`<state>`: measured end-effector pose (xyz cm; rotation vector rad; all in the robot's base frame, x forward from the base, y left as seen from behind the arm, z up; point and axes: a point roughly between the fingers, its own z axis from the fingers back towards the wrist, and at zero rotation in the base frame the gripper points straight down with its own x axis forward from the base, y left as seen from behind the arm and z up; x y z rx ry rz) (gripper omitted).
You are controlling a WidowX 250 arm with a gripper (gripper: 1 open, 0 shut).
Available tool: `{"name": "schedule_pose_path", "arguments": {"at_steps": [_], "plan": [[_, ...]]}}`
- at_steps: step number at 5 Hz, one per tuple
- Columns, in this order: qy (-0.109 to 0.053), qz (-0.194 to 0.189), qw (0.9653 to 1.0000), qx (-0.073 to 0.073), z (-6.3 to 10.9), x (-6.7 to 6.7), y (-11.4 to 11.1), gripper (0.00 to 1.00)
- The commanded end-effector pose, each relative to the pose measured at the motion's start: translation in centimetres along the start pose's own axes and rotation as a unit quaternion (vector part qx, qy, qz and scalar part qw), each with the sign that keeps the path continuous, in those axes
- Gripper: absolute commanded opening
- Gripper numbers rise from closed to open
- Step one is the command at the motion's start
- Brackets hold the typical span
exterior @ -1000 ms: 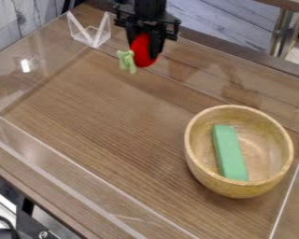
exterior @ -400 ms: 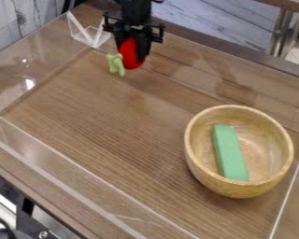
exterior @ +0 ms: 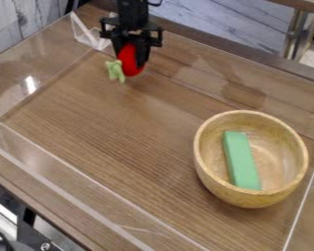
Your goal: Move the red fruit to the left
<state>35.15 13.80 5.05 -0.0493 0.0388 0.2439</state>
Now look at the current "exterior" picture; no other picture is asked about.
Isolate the green rectangular block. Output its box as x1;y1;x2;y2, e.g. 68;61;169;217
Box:
222;130;262;190

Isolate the black metal table frame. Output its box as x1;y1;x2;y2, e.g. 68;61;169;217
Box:
0;187;64;251

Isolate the light wooden bowl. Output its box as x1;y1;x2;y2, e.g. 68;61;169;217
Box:
193;110;309;209

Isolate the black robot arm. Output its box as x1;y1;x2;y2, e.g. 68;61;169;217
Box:
99;0;163;68

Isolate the red plush fruit green stem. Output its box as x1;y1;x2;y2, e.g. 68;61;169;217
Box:
104;43;145;83

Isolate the wooden background table leg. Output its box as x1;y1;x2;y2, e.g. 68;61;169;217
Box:
283;10;314;62

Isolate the clear acrylic tray wall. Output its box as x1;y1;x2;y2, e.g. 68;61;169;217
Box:
0;122;209;251

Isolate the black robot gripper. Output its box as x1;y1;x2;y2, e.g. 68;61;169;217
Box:
99;18;163;68

